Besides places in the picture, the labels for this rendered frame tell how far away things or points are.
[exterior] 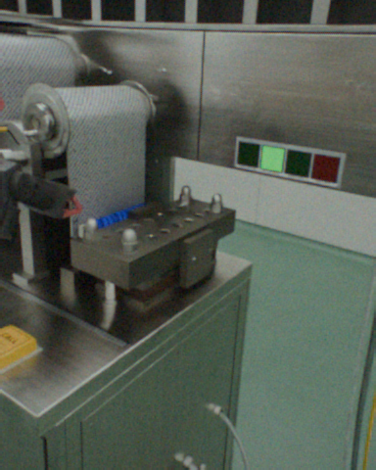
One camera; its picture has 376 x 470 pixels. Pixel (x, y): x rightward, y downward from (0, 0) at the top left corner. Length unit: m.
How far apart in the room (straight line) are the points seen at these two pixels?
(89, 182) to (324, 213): 2.75
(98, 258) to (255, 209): 2.98
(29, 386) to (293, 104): 0.73
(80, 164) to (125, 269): 0.26
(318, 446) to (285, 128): 1.35
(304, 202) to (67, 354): 2.96
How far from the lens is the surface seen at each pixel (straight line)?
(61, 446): 0.83
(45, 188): 0.91
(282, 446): 1.99
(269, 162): 1.04
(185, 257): 0.98
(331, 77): 0.99
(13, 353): 0.84
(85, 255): 0.94
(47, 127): 0.96
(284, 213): 3.72
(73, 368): 0.82
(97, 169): 1.02
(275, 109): 1.03
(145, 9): 1.24
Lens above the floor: 1.41
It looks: 21 degrees down
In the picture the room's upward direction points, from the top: 3 degrees clockwise
